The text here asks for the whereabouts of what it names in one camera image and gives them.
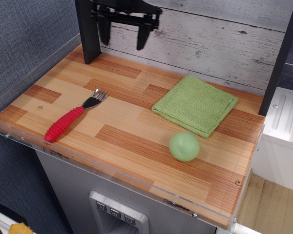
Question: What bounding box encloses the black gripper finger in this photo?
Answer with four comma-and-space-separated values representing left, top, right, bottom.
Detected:
137, 24, 152, 51
98, 17, 111, 46

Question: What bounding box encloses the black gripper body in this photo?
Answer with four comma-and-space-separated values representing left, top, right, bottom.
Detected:
91, 0, 163, 31

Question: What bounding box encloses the green cloth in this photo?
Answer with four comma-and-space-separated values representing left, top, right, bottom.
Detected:
151, 76, 238, 138

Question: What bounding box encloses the green round fruit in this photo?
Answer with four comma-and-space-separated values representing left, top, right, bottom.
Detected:
169, 132, 200, 162

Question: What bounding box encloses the silver toy dishwasher front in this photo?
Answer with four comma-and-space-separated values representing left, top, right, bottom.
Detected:
37, 151, 216, 234

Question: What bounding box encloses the white toy sink counter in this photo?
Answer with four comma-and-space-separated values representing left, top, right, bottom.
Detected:
251, 87, 293, 190

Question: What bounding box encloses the black white box corner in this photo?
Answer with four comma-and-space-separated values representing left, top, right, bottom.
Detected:
0, 204, 28, 234

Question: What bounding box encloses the yellow object at corner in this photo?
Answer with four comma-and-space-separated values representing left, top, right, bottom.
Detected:
8, 223, 34, 234

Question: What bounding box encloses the red handled metal fork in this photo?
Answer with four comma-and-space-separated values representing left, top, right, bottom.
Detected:
44, 89, 107, 142

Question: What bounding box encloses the dark right frame post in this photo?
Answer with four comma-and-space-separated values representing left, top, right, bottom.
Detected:
258, 12, 293, 116

